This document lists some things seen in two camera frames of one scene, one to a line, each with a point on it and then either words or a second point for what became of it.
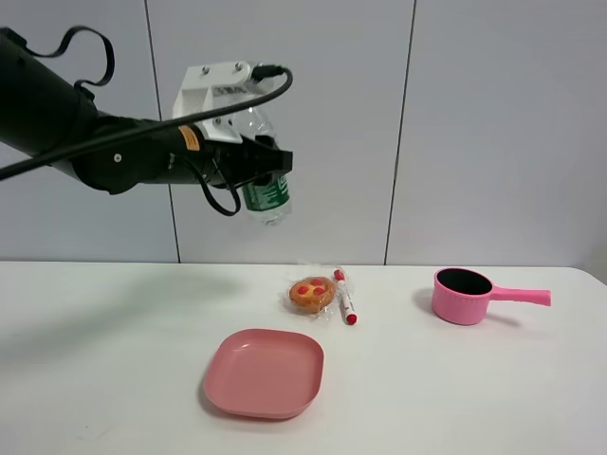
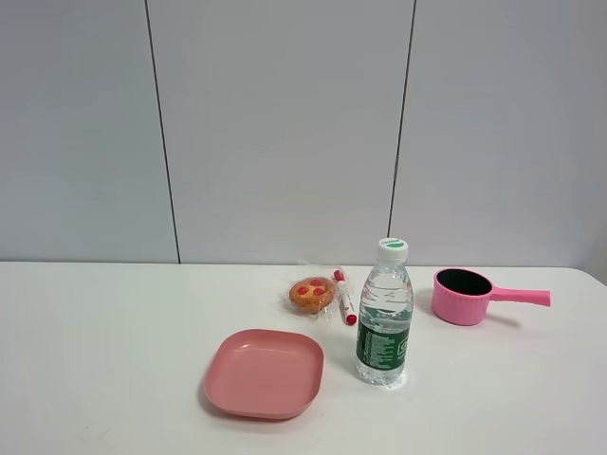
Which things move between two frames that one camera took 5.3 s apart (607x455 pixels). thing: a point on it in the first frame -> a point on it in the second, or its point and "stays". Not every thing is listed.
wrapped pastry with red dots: (312, 295) stays
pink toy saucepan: (463, 296) stays
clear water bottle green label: (266, 200) -> (385, 316)
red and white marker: (347, 303) stays
